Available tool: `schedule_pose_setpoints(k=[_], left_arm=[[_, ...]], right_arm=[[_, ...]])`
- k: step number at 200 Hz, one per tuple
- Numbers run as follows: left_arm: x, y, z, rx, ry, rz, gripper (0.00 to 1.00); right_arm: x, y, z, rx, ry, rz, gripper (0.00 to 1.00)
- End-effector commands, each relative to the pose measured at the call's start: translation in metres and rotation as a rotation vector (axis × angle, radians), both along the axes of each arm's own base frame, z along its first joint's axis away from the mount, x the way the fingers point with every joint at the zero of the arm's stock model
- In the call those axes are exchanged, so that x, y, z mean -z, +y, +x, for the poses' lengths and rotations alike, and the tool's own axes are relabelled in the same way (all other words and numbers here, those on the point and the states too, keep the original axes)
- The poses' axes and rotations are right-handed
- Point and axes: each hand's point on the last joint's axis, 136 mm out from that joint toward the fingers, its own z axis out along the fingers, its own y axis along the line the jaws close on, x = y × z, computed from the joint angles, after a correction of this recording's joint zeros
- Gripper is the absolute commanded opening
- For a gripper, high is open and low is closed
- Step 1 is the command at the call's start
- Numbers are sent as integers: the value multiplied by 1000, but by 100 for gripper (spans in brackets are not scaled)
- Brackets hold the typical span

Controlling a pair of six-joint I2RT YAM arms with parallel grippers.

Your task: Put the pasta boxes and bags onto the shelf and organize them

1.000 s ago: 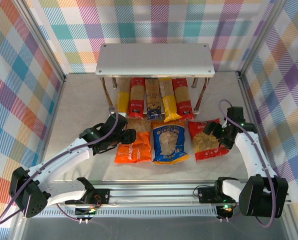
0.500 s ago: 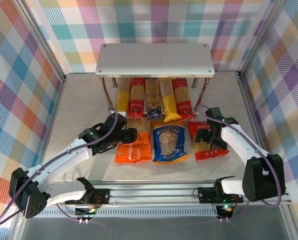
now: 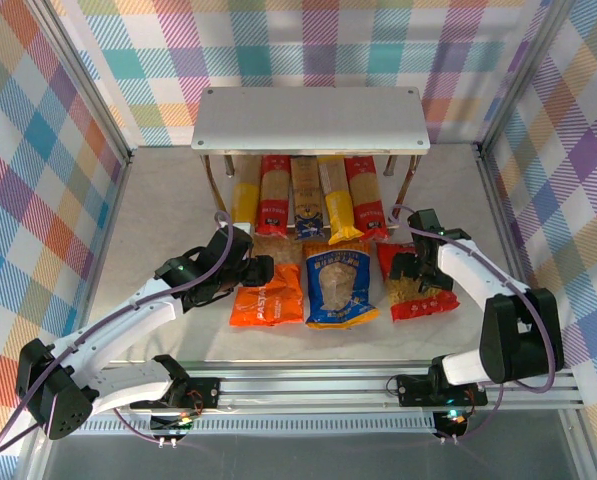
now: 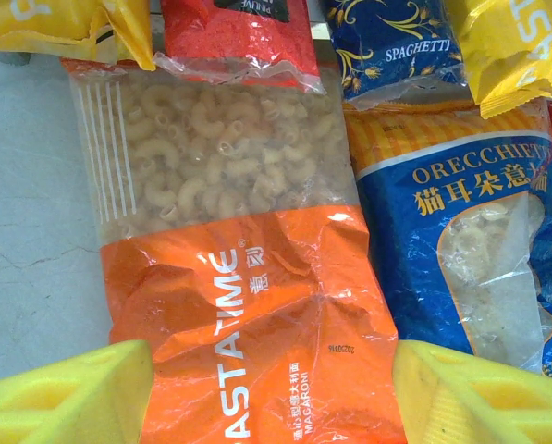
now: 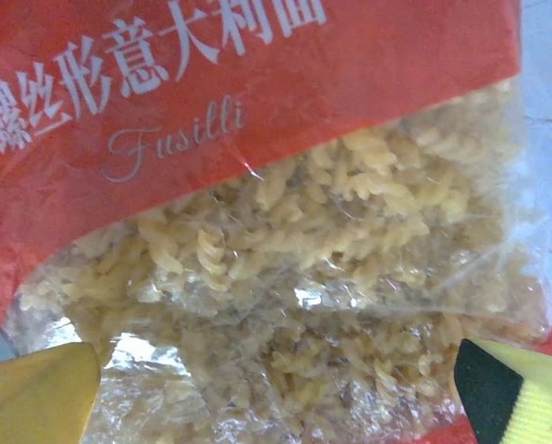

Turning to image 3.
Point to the aluminium side rail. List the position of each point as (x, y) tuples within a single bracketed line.
[(502, 220), (114, 220)]

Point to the aluminium frame post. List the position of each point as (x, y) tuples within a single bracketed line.
[(522, 75), (95, 100)]

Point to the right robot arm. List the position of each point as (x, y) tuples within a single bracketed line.
[(518, 330)]

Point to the brown and blue spaghetti bag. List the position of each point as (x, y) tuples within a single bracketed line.
[(308, 220)]

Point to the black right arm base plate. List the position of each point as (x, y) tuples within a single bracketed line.
[(413, 390)]

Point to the aluminium mounting rail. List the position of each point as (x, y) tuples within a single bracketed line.
[(303, 387)]

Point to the yellow spaghetti pack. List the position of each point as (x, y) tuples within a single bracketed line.
[(340, 215)]

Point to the blue short pasta bag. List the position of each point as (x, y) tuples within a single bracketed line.
[(338, 310)]

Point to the orange short pasta bag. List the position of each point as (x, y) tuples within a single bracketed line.
[(268, 305)]

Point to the red short pasta bag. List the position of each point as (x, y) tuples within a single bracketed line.
[(428, 307)]

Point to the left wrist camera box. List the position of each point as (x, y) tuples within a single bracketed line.
[(240, 227)]

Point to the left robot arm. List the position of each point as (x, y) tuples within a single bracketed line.
[(128, 317)]

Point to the two-tier metal shelf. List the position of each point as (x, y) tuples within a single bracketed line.
[(308, 120)]

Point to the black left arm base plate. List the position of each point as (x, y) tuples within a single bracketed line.
[(203, 392)]

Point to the small black circuit board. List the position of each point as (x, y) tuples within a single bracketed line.
[(453, 422), (170, 425)]

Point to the red spaghetti bag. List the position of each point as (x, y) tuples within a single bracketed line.
[(273, 210), (368, 215)]

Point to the yellow clear-top spaghetti bag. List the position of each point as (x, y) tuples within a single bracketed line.
[(245, 200)]

